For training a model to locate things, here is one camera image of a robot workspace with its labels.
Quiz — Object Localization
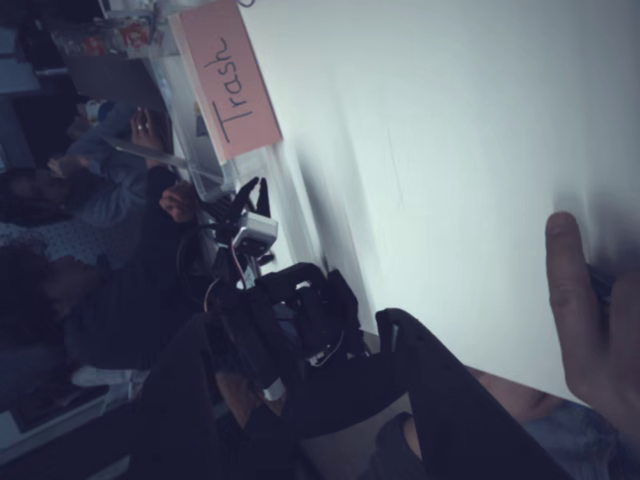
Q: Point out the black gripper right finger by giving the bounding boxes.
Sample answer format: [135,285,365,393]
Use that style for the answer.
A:
[374,308,575,480]

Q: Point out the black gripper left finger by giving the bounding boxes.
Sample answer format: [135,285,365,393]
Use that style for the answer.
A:
[127,312,322,480]

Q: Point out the person in dotted shirt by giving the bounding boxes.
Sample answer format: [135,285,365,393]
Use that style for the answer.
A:
[0,218,151,372]

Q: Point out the person in blue shirt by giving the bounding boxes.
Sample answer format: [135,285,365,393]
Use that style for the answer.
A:
[0,99,176,227]

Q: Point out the person's left hand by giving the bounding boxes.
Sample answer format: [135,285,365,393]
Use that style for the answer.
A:
[471,371,557,427]

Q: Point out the person's right hand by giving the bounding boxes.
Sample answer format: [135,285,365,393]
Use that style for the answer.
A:
[544,210,640,437]

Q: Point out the blue jeans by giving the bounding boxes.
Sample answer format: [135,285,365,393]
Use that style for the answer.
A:
[519,399,632,480]

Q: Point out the clear plastic trash box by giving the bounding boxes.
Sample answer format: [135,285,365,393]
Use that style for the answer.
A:
[149,0,285,202]

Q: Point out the pink trash label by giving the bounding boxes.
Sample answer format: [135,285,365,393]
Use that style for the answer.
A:
[176,0,284,162]

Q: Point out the grey laptop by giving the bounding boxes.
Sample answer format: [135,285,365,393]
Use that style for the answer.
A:
[67,53,226,174]

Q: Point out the red white snack wrapper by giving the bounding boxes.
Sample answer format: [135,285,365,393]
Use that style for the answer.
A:
[79,14,154,57]

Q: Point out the silver camera box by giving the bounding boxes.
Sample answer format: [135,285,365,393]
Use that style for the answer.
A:
[233,211,279,252]

